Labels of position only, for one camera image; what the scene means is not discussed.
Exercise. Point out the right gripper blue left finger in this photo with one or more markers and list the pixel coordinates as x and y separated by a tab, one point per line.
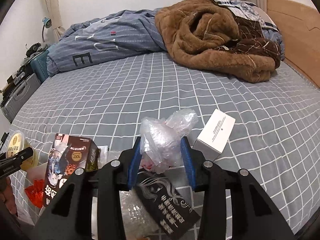
134	164

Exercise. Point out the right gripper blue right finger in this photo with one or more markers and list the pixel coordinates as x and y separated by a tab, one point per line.
186	152

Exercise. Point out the small white cardboard box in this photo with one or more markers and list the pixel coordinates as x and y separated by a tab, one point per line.
215	134

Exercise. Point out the clear plastic bag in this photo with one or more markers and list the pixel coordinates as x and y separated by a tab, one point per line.
160	144

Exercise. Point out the red plastic bag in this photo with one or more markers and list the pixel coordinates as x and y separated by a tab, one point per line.
35	193

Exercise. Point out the dark brown printed carton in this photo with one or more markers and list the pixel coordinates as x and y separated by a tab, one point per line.
66	155

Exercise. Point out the black card with white lettering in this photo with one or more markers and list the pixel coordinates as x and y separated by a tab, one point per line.
171	212

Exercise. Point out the clear bubble wrap sheet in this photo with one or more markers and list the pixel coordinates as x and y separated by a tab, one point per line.
137	222

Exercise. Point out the person left hand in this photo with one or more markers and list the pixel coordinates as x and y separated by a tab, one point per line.
7	196

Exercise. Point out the yellow lidded round cup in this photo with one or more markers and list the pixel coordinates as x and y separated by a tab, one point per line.
17	143

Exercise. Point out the grey hard suitcase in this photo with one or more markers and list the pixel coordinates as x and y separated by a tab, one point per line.
11	106

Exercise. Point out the clutter on suitcases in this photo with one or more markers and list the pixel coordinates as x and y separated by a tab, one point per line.
25	69

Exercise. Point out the grey checked bed sheet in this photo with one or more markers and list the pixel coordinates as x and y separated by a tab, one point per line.
275	136

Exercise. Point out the teal hard suitcase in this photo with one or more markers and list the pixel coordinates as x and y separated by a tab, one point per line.
39	66

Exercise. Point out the brown fleece blanket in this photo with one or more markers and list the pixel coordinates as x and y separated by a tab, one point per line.
201	34

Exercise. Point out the blue striped duvet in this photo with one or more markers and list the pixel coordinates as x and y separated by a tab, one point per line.
123	34

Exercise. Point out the teal desk lamp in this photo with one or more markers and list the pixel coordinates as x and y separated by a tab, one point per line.
47	23

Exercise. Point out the patterned pillow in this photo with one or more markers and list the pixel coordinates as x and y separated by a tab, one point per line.
250	11

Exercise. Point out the wooden headboard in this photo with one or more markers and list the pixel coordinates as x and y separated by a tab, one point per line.
299	26

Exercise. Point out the cream curtain left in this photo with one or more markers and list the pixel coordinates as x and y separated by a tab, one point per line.
53	9

